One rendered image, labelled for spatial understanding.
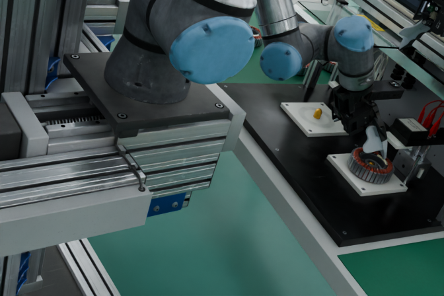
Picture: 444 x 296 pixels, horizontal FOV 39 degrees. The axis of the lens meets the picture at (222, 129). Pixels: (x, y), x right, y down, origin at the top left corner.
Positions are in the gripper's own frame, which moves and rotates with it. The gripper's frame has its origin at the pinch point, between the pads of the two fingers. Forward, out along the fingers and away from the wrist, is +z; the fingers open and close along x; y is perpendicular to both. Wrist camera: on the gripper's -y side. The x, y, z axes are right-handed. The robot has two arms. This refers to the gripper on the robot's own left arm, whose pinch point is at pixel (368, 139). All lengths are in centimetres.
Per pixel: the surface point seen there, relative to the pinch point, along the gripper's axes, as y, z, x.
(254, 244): 21, 89, -50
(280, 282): 21, 89, -30
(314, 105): -2.2, 12.0, -29.1
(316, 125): 3.2, 8.9, -19.2
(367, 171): 3.7, 5.2, 4.2
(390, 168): -2.8, 8.1, 4.7
